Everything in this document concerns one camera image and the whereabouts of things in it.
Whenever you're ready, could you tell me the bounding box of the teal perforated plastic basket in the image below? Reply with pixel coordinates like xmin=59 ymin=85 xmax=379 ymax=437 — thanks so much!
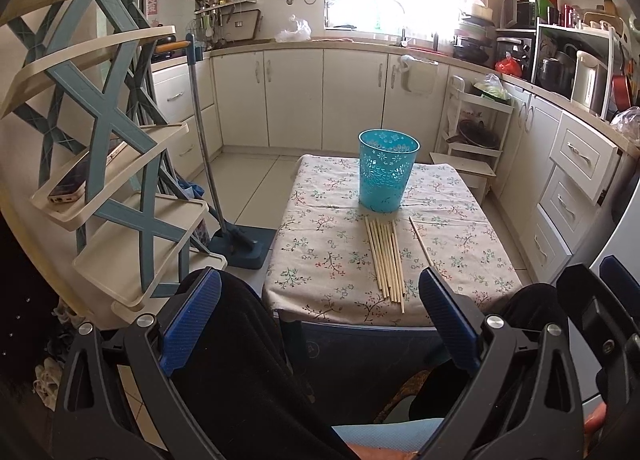
xmin=359 ymin=128 xmax=421 ymax=214

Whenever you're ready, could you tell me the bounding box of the floral tablecloth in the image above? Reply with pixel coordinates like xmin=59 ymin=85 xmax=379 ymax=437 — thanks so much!
xmin=262 ymin=154 xmax=522 ymax=327

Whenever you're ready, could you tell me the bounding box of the red plastic bag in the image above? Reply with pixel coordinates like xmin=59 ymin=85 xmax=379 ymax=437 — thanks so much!
xmin=495 ymin=52 xmax=523 ymax=78

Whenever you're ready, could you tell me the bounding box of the cream teal shelf rack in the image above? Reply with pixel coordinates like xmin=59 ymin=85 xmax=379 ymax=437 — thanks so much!
xmin=1 ymin=0 xmax=226 ymax=329

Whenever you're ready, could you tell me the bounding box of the wooden chopstick bundle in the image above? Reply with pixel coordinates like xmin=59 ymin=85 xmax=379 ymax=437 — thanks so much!
xmin=364 ymin=216 xmax=407 ymax=313

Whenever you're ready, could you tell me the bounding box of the blue flat mop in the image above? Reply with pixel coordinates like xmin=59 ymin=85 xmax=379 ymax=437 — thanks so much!
xmin=184 ymin=32 xmax=278 ymax=271

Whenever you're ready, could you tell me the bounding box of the wall utensil rack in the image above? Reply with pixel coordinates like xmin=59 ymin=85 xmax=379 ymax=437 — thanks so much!
xmin=189 ymin=0 xmax=262 ymax=49

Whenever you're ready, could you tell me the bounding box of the white plastic bag on counter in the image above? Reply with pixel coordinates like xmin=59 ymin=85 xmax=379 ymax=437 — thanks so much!
xmin=274 ymin=14 xmax=312 ymax=42

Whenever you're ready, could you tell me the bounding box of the kitchen faucet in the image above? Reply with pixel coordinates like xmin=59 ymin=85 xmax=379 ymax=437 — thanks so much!
xmin=397 ymin=2 xmax=408 ymax=48

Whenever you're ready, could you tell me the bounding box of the white tiered kitchen cart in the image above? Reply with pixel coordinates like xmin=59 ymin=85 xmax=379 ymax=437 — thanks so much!
xmin=436 ymin=73 xmax=515 ymax=172

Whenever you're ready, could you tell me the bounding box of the small white step stool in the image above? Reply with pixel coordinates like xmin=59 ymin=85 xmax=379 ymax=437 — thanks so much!
xmin=430 ymin=152 xmax=496 ymax=204

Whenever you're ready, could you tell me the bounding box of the smartphone on shelf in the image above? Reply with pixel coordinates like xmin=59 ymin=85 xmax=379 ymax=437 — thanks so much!
xmin=48 ymin=138 xmax=127 ymax=205

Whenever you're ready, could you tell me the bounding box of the white hanging trash bin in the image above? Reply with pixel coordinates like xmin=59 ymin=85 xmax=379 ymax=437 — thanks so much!
xmin=399 ymin=54 xmax=438 ymax=96

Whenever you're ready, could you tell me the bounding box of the wooden chopstick apart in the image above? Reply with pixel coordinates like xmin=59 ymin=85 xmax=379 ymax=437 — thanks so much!
xmin=409 ymin=216 xmax=435 ymax=268

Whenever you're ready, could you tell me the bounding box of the black pan in cart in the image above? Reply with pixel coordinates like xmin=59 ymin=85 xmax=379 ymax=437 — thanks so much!
xmin=447 ymin=120 xmax=500 ymax=150

